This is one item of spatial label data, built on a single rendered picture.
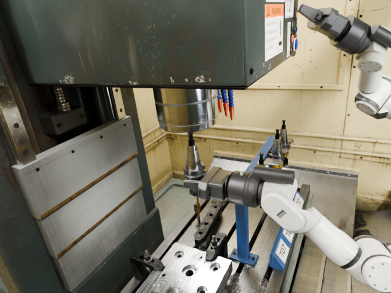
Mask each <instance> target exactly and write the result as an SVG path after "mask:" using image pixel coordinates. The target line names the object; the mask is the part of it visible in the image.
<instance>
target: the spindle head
mask: <svg viewBox="0 0 391 293"><path fill-rule="evenodd" d="M0 3H1V5H2V9H3V12H4V14H5V17H6V21H7V23H8V26H9V29H10V33H11V35H12V38H13V41H14V43H15V47H16V50H17V53H18V56H19V59H20V62H21V64H22V67H23V70H24V73H25V76H26V79H27V81H28V83H29V86H40V87H105V88H170V89H204V90H245V89H246V88H248V87H249V86H251V85H252V84H254V83H255V82H256V81H258V80H259V79H260V78H262V77H263V76H264V75H266V74H267V73H269V72H270V71H271V70H273V69H274V68H275V67H277V66H279V65H280V64H281V63H282V62H284V61H285V60H286V59H288V58H289V57H291V56H289V57H287V23H288V22H291V21H292V20H293V21H294V3H293V17H288V18H285V3H284V2H266V0H0ZM265 4H284V5H283V51H282V52H281V53H279V54H277V55H276V56H274V57H272V58H270V59H269V60H267V61H266V62H265Z"/></svg>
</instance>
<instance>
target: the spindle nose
mask: <svg viewBox="0 0 391 293"><path fill-rule="evenodd" d="M152 90H153V94H154V100H155V107H156V112H157V119H158V122H159V126H160V128H161V129H163V130H165V131H167V132H170V133H193V132H198V131H202V130H206V129H208V128H210V127H212V126H214V125H215V124H216V123H217V122H218V120H219V118H218V115H219V107H218V94H217V93H218V90H204V89H170V88H153V89H152Z"/></svg>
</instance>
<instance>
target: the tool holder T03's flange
mask: <svg viewBox="0 0 391 293"><path fill-rule="evenodd" d="M201 163H202V167H201V168H199V169H197V170H189V169H187V167H186V166H183V171H184V176H185V178H187V179H191V180H196V179H199V178H202V177H203V176H204V175H203V173H206V171H205V163H203V162H201Z"/></svg>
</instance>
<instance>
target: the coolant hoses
mask: <svg viewBox="0 0 391 293"><path fill-rule="evenodd" d="M217 94H218V107H219V111H220V113H222V103H223V108H224V111H225V116H226V117H228V105H229V113H230V118H231V120H233V116H234V104H233V103H234V101H233V90H228V97H227V93H226V90H221V95H220V92H219V90H218V93H217ZM221 96H222V97H221ZM227 98H228V99H227ZM228 100H229V101H228ZM227 102H228V103H229V104H228V103H227Z"/></svg>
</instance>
